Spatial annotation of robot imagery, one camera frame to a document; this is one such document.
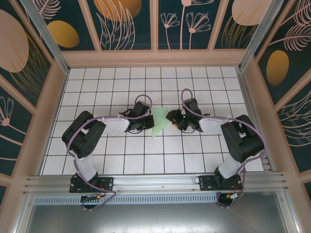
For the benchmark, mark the green square paper sheet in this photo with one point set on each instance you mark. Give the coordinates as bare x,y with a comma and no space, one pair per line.
159,119

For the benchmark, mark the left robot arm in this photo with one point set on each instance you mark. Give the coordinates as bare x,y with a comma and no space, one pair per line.
82,138

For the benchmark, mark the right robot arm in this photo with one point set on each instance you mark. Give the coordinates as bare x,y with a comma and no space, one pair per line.
243,140

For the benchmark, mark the grey metal sheet panel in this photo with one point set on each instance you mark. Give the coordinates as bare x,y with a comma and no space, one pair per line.
155,218

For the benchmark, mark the aluminium side rail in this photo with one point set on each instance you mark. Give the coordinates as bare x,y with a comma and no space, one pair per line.
247,97

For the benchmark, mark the aluminium mounting rail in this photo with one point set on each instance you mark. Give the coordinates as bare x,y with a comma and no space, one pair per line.
155,182

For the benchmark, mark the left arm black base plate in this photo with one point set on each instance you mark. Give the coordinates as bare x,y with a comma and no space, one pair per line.
107,182

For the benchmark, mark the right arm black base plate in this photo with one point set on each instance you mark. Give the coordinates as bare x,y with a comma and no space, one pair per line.
206,183

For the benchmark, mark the aluminium frame post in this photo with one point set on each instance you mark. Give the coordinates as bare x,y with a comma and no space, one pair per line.
46,31
261,31

